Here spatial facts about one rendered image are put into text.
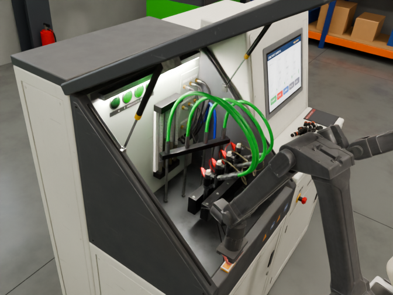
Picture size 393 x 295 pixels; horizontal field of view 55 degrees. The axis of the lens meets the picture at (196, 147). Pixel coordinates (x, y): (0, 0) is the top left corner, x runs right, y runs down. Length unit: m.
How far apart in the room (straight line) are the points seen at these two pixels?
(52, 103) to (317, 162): 0.87
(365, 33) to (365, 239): 4.21
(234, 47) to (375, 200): 2.19
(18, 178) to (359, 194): 2.79
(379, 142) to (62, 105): 0.97
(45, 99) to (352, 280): 1.03
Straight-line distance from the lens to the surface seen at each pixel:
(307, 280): 2.62
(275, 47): 1.82
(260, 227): 1.48
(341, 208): 0.80
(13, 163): 3.50
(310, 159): 0.75
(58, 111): 1.30
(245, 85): 1.62
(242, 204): 1.04
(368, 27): 6.62
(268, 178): 0.90
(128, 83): 1.29
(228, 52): 1.62
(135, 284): 1.55
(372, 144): 1.22
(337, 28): 6.72
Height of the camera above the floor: 1.99
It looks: 34 degrees down
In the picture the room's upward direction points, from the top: 5 degrees clockwise
